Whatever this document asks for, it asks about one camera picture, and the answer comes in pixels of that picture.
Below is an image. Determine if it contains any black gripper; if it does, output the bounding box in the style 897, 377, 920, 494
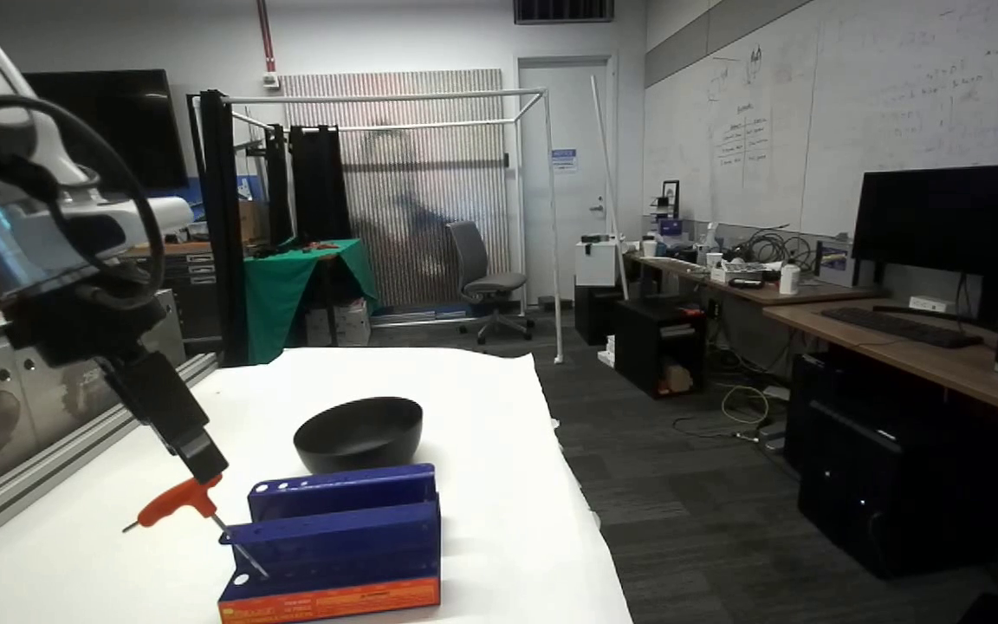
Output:
0, 260, 233, 487

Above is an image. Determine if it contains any orange T-handle hex key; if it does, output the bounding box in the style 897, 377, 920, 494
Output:
118, 476, 275, 583

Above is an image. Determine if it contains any black bowl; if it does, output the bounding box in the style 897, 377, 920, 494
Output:
293, 397, 428, 476

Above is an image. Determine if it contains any green table cloth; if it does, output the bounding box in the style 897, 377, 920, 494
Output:
242, 237, 386, 367

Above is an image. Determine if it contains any blue box with orange base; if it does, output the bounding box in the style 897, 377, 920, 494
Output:
215, 460, 445, 624

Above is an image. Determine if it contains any black upright panel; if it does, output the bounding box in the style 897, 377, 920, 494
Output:
284, 120, 357, 245

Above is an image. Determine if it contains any white table cover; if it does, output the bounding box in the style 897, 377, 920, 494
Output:
0, 342, 639, 624

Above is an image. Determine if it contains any grey office chair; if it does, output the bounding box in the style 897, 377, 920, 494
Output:
448, 220, 539, 348

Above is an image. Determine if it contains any grey partition panel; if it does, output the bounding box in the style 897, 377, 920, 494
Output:
275, 71, 517, 317

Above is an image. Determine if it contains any white box on stand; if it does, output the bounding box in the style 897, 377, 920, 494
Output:
577, 234, 623, 293

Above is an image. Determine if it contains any white door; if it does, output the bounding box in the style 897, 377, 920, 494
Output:
517, 57, 621, 312

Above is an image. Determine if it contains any small black cabinet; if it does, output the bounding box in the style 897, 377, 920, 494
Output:
613, 298, 711, 403

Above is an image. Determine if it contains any ceiling air vent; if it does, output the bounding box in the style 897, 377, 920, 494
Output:
510, 0, 621, 23

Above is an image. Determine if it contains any cluttered long desk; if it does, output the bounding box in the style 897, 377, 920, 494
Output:
623, 251, 886, 312

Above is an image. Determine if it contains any large black cabinet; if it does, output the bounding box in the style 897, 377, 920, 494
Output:
793, 351, 998, 583

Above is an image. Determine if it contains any black keyboard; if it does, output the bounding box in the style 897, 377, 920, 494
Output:
818, 303, 987, 353

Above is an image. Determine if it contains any wooden desk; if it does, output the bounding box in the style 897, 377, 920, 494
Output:
761, 296, 998, 435

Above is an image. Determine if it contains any large black monitor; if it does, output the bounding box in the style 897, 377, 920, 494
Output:
850, 160, 998, 331

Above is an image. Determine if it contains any aluminium frame rail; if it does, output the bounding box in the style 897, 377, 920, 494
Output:
0, 351, 223, 565

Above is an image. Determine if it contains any black upright post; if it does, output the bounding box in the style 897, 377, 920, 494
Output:
193, 87, 254, 367

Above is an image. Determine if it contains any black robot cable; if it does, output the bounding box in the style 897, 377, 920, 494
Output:
0, 95, 171, 293

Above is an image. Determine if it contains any black wall screen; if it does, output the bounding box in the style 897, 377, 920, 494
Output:
20, 67, 192, 195

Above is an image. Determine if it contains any red wall pipe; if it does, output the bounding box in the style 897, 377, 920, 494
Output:
251, 0, 284, 95

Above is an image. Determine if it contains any white pipe frame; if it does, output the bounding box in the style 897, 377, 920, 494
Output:
227, 87, 569, 367

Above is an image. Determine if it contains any floor cable bundle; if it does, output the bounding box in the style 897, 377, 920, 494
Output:
719, 383, 793, 459

